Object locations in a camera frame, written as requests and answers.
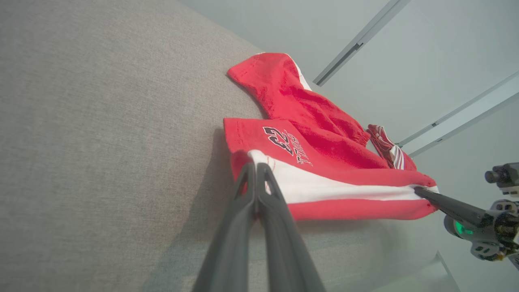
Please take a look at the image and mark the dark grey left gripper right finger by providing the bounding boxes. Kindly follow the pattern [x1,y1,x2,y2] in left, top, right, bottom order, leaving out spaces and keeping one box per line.
[256,162,327,292]

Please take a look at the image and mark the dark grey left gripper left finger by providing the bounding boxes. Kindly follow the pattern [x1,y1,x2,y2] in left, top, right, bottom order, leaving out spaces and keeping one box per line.
[192,162,258,292]

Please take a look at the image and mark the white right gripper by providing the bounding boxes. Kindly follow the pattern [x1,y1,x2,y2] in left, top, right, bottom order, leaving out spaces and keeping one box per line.
[414,187,519,271]

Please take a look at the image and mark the red basketball jersey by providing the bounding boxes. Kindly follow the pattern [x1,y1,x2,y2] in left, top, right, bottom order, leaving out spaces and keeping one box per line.
[366,124,418,172]

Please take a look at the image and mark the red basketball shorts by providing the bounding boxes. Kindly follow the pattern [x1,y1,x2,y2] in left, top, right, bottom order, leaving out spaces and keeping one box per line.
[223,52,441,221]

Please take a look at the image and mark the white partition panel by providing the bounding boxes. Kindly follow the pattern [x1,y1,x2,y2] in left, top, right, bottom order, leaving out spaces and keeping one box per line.
[320,0,519,144]
[178,0,392,82]

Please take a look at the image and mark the grey fabric sofa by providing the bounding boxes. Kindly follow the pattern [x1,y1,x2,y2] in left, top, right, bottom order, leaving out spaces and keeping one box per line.
[0,0,446,292]

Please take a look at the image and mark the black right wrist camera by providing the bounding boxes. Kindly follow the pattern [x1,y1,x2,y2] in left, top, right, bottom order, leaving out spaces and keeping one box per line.
[485,162,519,199]

